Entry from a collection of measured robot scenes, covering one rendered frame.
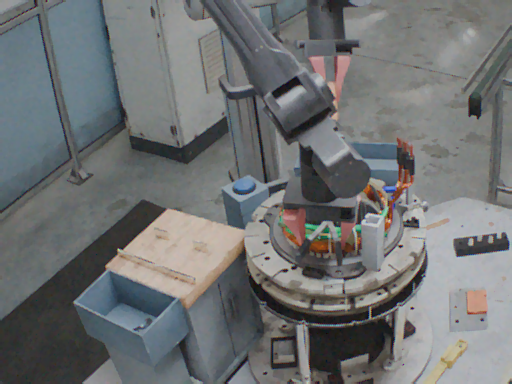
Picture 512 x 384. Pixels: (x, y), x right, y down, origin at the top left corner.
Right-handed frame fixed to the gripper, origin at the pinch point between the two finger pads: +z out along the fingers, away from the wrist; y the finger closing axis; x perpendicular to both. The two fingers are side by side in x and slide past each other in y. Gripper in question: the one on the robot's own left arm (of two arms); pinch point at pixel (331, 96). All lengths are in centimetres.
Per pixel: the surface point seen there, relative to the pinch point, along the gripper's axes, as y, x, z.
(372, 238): 5.1, -6.2, 21.0
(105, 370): -48, 17, 57
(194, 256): -24.0, 8.9, 27.6
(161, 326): -28.8, -5.1, 35.0
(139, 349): -33, -7, 39
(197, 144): -51, 251, 49
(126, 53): -85, 239, -5
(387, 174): 13.2, 28.7, 19.1
